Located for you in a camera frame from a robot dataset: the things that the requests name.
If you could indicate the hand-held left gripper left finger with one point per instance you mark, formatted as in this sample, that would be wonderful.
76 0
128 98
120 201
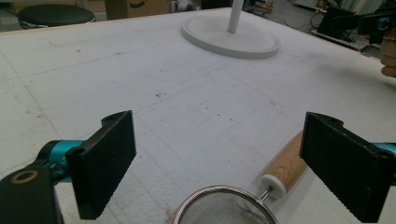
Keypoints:
102 168

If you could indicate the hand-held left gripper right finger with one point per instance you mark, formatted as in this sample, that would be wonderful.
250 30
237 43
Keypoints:
342 168

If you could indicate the black equipment on platform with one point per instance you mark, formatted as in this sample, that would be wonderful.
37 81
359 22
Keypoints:
337 23

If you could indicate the white round-base stand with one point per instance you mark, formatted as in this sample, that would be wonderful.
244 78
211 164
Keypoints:
224 39

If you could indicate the black round stool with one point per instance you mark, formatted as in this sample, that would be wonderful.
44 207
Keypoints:
54 15

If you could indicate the cardboard box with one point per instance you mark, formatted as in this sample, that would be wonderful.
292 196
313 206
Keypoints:
134 9

